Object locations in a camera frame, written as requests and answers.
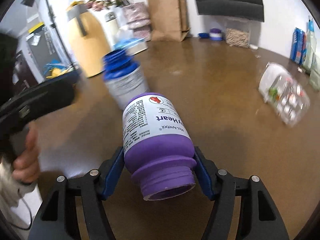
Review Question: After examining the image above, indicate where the dark wooden door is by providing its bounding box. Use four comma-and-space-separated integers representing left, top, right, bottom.
12, 50, 38, 94

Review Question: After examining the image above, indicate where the clear glass bottle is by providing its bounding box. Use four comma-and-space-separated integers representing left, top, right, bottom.
303, 16, 317, 73

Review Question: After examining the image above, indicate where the blue soda can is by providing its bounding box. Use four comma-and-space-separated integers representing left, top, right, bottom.
290, 28, 306, 66

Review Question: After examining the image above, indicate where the person's left hand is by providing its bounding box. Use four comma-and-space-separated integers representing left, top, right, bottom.
12, 121, 40, 184

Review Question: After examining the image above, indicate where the yellow thermos jug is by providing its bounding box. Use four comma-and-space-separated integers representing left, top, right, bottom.
67, 1, 111, 77

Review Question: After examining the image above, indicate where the small purple white jar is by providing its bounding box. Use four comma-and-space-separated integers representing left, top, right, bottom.
209, 28, 223, 41

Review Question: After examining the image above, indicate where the drinking glass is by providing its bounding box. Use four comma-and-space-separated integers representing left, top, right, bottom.
309, 54, 320, 91

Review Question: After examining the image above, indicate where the brown paper bag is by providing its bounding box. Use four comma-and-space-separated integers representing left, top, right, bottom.
147, 0, 190, 42

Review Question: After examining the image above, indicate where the grey refrigerator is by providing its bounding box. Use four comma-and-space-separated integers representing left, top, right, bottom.
25, 23, 65, 79

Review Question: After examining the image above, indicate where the studio light on stand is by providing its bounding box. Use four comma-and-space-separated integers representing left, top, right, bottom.
21, 0, 75, 69

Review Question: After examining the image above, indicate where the clear jar with nuts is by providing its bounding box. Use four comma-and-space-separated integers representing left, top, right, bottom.
225, 18, 251, 48

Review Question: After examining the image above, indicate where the clear plastic bottle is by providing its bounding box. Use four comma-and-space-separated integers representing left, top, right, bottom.
258, 62, 310, 127

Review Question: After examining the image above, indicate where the pink patterned vase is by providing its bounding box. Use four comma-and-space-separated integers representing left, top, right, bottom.
123, 2, 151, 42

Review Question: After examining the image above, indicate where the purple supplement bottle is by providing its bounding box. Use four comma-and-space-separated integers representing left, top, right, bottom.
123, 93, 196, 201

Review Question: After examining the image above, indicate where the tissue box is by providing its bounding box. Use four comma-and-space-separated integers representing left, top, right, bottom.
113, 38, 148, 56

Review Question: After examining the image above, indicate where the blue bottle cap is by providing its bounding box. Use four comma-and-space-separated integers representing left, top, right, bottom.
198, 33, 210, 38

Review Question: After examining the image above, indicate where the blue supplement bottle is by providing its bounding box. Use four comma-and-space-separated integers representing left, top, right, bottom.
103, 49, 150, 110

